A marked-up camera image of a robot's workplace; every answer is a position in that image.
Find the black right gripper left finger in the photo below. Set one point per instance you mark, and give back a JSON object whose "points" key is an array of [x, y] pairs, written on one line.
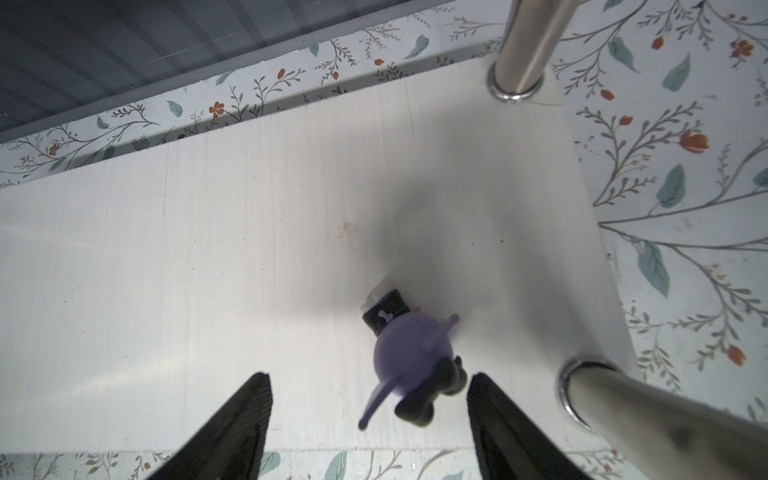
{"points": [[231, 443]]}

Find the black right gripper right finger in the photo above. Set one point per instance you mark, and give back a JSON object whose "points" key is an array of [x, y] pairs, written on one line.
{"points": [[508, 444]]}

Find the purple black-bow figure toy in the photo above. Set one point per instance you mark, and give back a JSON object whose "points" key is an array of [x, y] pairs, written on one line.
{"points": [[413, 358]]}

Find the white two-tier shelf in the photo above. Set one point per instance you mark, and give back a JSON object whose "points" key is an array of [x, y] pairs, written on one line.
{"points": [[156, 254]]}

